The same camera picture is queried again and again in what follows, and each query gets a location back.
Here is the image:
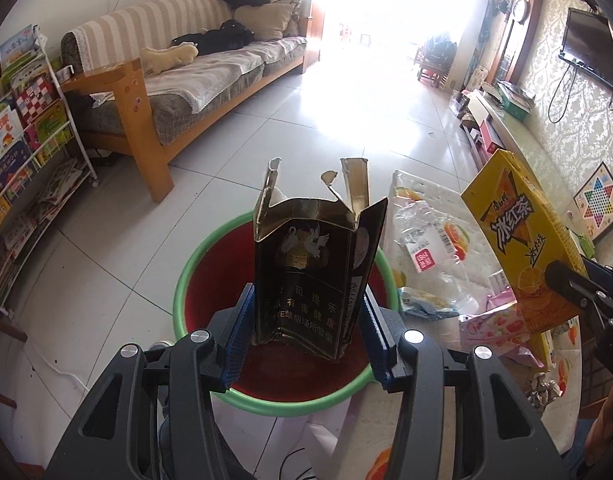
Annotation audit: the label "beige pillow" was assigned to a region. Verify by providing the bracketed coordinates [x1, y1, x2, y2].
[234, 2, 297, 42]

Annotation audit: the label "black cigarette carton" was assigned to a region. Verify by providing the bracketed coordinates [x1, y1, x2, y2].
[253, 157, 389, 361]

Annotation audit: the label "white book rack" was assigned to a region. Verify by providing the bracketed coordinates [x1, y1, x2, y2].
[0, 25, 98, 311]

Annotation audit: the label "green and white box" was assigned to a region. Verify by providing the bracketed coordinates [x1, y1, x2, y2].
[497, 82, 535, 121]

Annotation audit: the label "crumpled snack packet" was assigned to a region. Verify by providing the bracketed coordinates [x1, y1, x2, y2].
[397, 286, 460, 320]

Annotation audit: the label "striped sofa cover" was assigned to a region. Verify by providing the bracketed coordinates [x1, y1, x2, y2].
[61, 0, 267, 73]

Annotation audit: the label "wooden door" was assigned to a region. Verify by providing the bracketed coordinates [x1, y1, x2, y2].
[309, 0, 328, 61]

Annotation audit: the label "black television cable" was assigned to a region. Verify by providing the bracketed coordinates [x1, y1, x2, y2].
[547, 62, 573, 124]

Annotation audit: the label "wooden sofa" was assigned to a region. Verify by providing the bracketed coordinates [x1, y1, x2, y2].
[60, 0, 312, 204]

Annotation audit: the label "long television cabinet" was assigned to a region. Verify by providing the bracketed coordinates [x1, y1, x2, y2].
[457, 80, 613, 261]

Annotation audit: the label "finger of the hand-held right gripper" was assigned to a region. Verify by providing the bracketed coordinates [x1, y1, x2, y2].
[583, 257, 613, 293]
[544, 259, 613, 321]

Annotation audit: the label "pink plastic bag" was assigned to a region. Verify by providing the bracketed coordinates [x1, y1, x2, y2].
[459, 305, 547, 368]

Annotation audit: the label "star checkers board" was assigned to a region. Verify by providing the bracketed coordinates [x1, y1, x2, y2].
[574, 162, 613, 241]

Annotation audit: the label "flat screen television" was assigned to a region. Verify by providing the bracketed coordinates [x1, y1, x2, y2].
[561, 7, 613, 102]

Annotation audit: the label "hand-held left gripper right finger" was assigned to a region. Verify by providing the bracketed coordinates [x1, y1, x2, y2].
[364, 287, 571, 480]

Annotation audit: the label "cream plush toy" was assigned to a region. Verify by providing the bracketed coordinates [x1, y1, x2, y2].
[139, 42, 200, 77]

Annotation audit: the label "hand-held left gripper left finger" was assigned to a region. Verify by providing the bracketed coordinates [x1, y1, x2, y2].
[44, 282, 256, 480]

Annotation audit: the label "person's right hand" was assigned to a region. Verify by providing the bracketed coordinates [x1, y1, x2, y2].
[589, 382, 613, 456]

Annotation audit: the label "wooden chairs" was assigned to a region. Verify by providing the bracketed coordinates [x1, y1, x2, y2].
[417, 35, 458, 92]

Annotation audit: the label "clear plastic wrapper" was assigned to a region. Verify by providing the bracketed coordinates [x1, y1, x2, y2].
[393, 200, 482, 317]

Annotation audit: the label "yellow drink carton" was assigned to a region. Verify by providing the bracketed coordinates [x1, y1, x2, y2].
[461, 149, 589, 336]

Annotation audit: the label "newspaper ball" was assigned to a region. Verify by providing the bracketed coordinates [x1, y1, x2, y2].
[529, 372, 567, 416]

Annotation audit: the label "row of children's books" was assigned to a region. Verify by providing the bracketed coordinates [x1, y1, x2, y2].
[0, 25, 87, 301]

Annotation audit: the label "red bin with green rim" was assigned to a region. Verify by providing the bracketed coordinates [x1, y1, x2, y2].
[173, 211, 402, 416]

